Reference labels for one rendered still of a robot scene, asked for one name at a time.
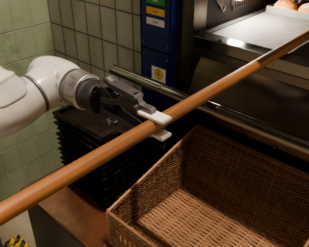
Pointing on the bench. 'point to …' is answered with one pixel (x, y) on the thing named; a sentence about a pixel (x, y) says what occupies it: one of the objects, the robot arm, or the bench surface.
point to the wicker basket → (177, 185)
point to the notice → (158, 74)
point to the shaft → (130, 138)
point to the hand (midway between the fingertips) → (154, 123)
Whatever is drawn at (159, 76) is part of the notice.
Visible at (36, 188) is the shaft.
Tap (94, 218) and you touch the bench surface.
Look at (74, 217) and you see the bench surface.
